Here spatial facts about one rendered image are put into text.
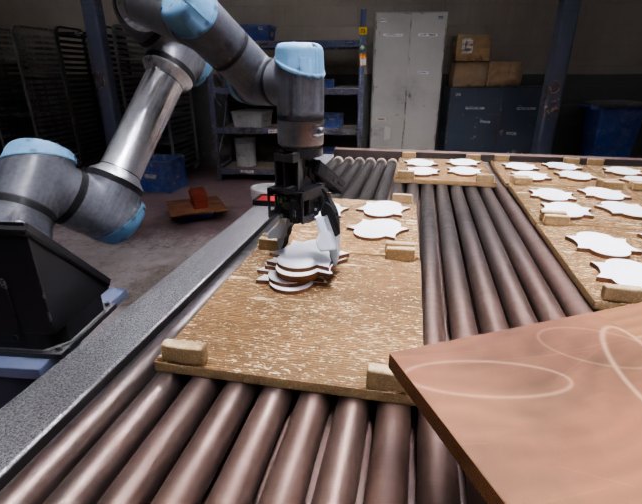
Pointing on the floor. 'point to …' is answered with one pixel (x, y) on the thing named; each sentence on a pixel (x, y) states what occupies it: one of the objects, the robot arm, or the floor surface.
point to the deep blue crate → (164, 174)
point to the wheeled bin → (611, 127)
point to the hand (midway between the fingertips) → (309, 254)
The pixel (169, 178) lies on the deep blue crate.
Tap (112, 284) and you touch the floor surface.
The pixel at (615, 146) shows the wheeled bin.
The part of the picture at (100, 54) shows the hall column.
